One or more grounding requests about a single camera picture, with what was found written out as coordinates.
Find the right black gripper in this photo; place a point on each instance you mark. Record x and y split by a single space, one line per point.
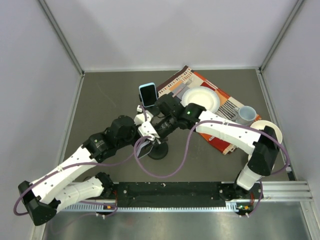
160 134

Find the black phone stand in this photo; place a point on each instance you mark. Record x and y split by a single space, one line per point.
152 110
159 151

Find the purple case phone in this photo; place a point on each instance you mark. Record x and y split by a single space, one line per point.
144 149

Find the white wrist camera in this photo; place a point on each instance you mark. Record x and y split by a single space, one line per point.
143 115
147 130

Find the colourful patterned cloth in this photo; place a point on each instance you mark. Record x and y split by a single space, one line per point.
186 79

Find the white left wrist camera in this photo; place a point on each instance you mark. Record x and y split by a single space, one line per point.
143 115

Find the blue case phone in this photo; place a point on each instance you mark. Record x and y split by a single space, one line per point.
147 88

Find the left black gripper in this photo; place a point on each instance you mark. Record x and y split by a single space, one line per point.
137 129

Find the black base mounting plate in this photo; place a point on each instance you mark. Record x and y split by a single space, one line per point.
168 195

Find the light blue mug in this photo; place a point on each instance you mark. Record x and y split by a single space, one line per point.
245 115

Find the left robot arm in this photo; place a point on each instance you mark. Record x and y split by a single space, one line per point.
45 197

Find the white paper plate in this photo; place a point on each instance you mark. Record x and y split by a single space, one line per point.
202 96

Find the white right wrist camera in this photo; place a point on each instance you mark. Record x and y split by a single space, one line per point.
147 130

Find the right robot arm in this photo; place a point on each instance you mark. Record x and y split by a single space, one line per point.
260 140

